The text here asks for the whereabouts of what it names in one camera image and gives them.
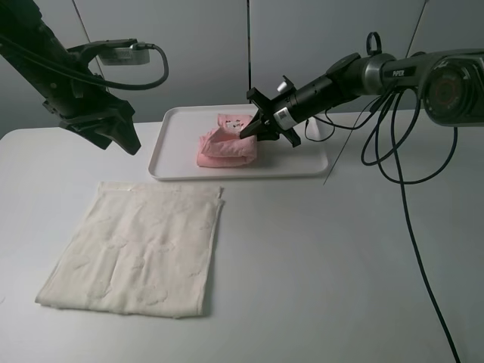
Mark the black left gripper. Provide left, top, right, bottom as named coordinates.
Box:
left=39, top=68, right=141, bottom=154

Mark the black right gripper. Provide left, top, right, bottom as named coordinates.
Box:
left=239, top=88, right=301, bottom=147

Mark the pink towel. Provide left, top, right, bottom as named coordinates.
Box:
left=197, top=113, right=257, bottom=169

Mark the cream white towel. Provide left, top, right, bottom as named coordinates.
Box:
left=36, top=181, right=224, bottom=318

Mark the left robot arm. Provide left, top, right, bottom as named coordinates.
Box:
left=1, top=1, right=141, bottom=155

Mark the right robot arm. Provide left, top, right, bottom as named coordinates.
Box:
left=240, top=49, right=483, bottom=147

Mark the white plastic tray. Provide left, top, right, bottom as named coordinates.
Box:
left=147, top=104, right=329, bottom=182

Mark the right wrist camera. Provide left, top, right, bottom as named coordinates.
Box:
left=277, top=76, right=295, bottom=95

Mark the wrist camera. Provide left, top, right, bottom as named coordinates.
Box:
left=67, top=37, right=152, bottom=67
left=277, top=76, right=295, bottom=95

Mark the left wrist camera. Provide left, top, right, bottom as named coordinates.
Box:
left=67, top=37, right=152, bottom=67

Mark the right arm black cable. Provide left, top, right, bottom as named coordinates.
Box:
left=302, top=32, right=462, bottom=363

